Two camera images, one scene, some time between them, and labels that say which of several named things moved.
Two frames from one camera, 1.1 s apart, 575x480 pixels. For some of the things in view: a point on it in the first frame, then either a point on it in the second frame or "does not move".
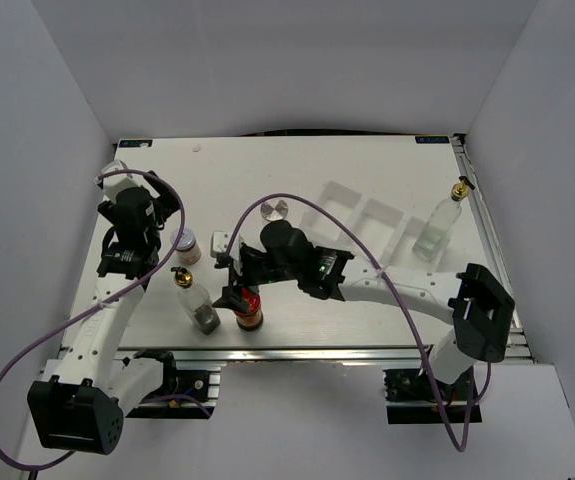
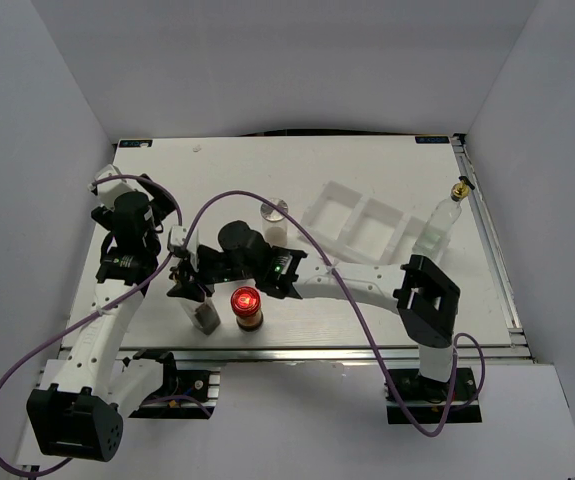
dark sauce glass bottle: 196,302 does not move
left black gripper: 164,204 does not move
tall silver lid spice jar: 274,210 does not move
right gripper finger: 230,300 → 187,290
